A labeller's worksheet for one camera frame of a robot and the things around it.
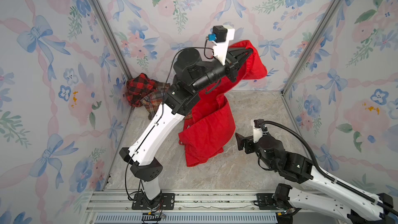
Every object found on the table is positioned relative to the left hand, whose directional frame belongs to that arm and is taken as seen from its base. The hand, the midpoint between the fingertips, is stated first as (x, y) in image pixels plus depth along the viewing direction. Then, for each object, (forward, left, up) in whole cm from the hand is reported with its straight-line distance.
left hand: (250, 44), depth 43 cm
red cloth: (+2, +8, -45) cm, 45 cm away
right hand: (-5, -6, -39) cm, 40 cm away
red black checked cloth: (+37, +57, -51) cm, 86 cm away
